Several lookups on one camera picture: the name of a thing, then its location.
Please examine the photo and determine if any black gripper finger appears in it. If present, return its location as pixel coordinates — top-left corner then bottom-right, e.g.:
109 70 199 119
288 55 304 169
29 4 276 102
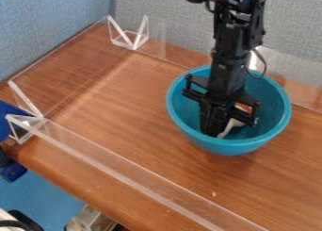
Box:
199 101 215 136
211 106 231 137

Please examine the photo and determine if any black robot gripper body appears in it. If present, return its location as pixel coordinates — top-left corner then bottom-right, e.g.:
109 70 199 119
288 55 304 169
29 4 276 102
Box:
182 61 260 125

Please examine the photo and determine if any white brown plush mushroom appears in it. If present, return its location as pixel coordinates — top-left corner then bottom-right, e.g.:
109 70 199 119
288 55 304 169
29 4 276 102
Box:
217 104 252 139

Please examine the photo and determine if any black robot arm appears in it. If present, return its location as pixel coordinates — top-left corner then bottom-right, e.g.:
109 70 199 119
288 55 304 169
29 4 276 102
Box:
182 0 267 138

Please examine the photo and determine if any blue plastic bowl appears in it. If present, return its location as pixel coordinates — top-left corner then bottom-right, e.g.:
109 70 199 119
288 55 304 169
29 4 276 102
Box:
165 65 291 156

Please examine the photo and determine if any clear acrylic back barrier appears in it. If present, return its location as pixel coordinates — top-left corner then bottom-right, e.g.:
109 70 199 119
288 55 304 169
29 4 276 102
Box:
137 16 322 113

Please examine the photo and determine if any clear acrylic barrier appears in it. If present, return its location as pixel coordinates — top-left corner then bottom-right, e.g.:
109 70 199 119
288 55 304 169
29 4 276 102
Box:
5 114 267 231
137 16 322 113
6 15 110 118

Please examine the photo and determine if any clear acrylic left barrier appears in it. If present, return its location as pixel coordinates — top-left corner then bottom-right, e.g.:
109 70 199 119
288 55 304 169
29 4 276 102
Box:
6 15 110 118

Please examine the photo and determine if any clear acrylic front barrier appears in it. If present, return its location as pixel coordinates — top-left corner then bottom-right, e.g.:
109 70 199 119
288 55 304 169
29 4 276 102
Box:
5 114 267 231

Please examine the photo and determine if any clear box under table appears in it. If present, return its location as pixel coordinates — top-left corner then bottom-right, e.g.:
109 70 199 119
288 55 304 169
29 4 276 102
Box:
64 206 121 231

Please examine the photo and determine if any blue clamp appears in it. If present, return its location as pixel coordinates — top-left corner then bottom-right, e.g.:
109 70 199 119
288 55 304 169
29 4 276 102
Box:
0 100 29 183

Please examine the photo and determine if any black white object bottom left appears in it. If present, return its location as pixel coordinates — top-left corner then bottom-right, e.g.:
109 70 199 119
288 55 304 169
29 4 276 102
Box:
0 208 44 231

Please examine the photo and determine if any black cable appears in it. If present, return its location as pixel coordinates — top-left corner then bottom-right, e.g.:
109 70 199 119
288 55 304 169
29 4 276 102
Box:
247 47 268 80

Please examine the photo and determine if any clear acrylic corner bracket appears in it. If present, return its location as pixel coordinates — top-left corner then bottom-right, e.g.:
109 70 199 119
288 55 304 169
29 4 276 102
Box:
106 15 149 50

